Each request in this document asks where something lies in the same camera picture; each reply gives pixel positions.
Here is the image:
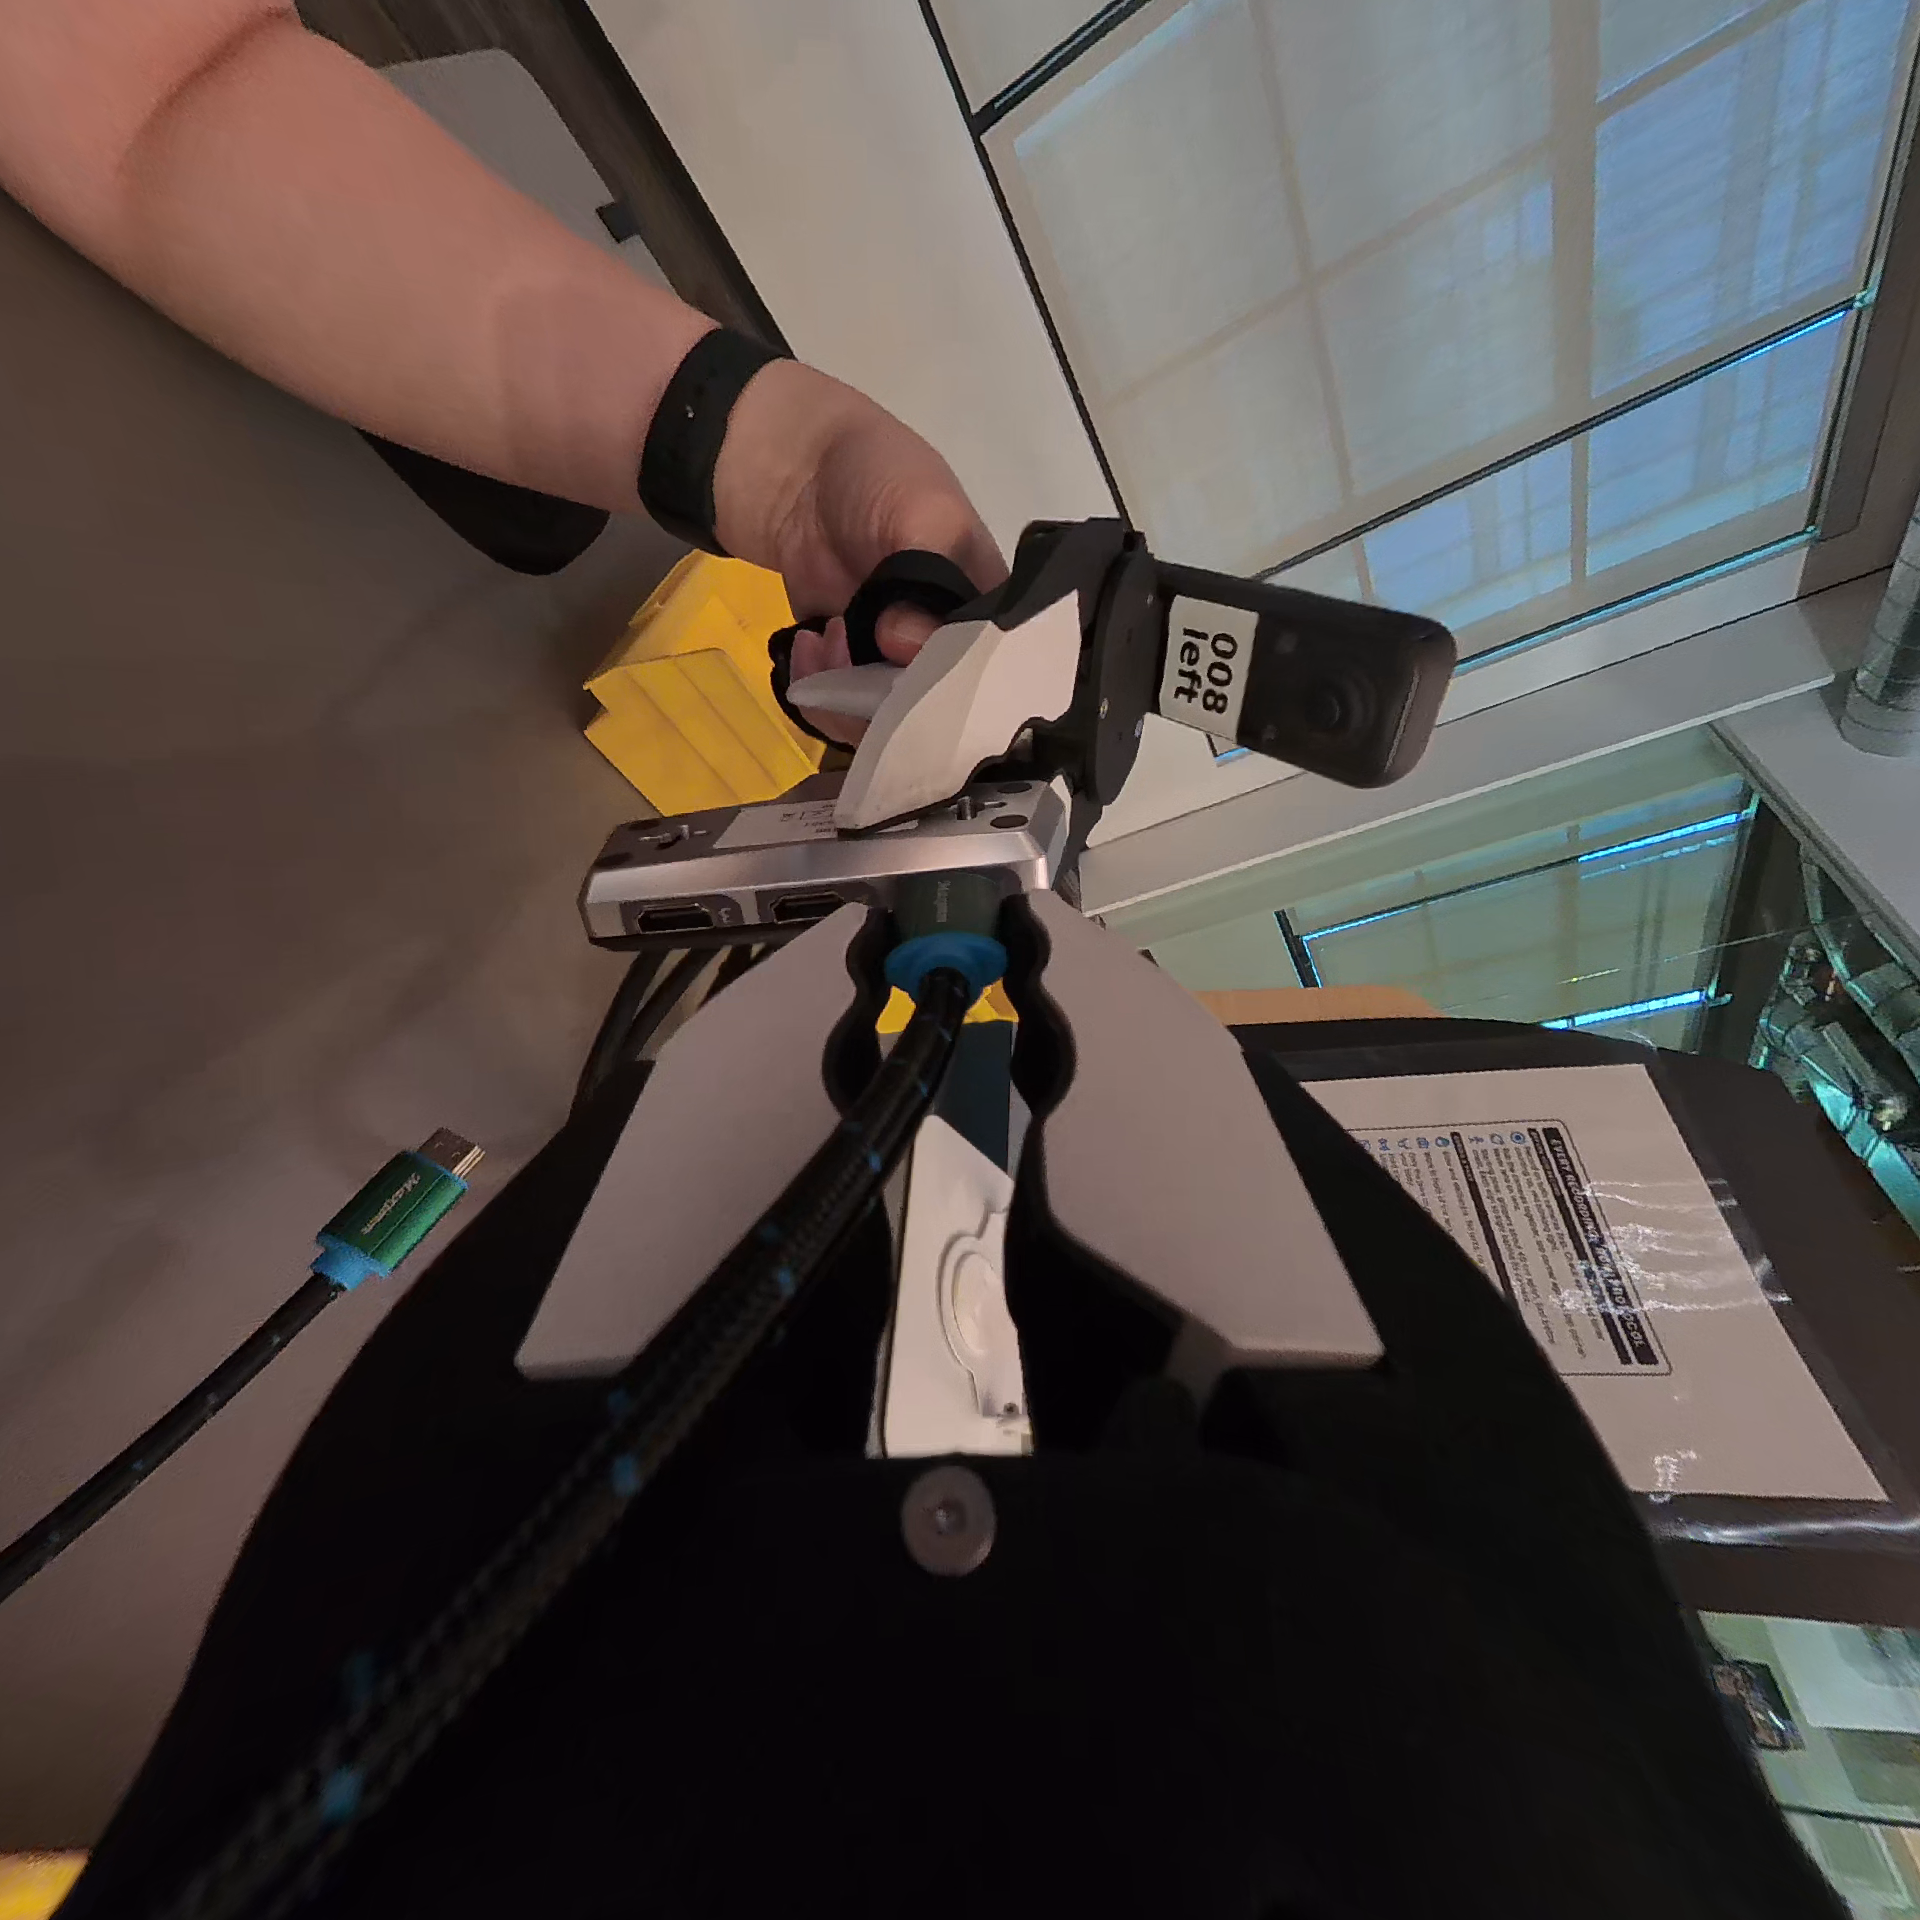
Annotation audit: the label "black wristband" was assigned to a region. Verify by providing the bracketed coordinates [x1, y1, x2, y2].
[636, 325, 794, 554]

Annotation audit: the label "braided hdmi cable green plugs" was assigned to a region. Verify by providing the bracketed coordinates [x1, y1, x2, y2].
[0, 877, 1011, 1920]

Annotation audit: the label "wooden document stand white base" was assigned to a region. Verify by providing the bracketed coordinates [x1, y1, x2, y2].
[870, 984, 1443, 1460]

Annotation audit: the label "person's left forearm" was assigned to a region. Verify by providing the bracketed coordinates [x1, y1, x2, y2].
[0, 0, 724, 505]

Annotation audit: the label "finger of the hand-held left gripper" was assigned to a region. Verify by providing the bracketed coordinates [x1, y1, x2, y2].
[832, 589, 1086, 837]

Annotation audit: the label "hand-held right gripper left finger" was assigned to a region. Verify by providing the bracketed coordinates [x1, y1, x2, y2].
[515, 913, 906, 1384]

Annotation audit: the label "grey hdmi switch box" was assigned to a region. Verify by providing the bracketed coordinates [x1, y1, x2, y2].
[575, 791, 1071, 952]

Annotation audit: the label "laminated instruction sheet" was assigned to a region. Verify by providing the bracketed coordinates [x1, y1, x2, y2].
[1302, 1056, 1892, 1504]

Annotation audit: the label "large window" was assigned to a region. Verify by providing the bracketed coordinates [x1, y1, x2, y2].
[920, 0, 1920, 676]

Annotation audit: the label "black desk mat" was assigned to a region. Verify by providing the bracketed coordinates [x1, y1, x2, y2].
[941, 1019, 1029, 1194]

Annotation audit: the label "thin black switch cable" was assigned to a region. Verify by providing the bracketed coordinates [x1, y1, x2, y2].
[575, 945, 711, 1121]

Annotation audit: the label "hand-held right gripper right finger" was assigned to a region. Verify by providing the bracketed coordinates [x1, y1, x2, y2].
[1000, 896, 1386, 1370]

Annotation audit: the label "silver ventilation ducts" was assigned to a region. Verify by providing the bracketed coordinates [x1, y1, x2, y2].
[1837, 497, 1920, 753]

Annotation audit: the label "person's left hand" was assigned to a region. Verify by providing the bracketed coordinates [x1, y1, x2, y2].
[718, 356, 1011, 688]

